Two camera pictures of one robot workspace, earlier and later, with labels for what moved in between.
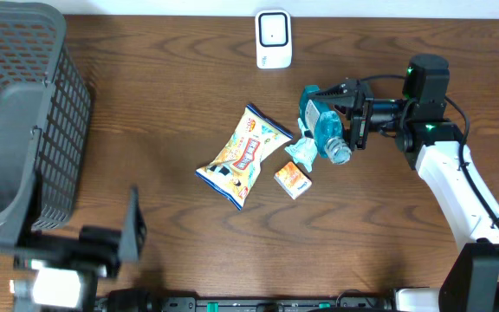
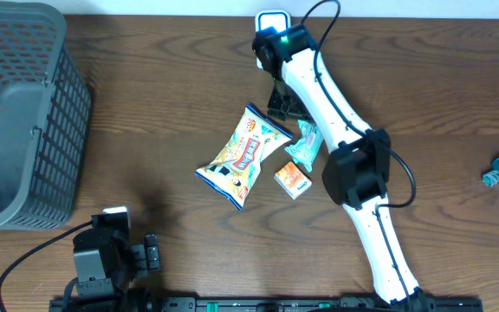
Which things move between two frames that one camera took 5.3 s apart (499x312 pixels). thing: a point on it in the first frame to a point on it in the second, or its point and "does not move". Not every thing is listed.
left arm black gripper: x=91 y=251 to x=144 y=255
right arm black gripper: x=362 y=112 to x=301 y=113
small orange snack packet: x=293 y=179 does not move
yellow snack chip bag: x=234 y=173 does not move
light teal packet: x=304 y=152 does not move
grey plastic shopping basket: x=31 y=110 does not move
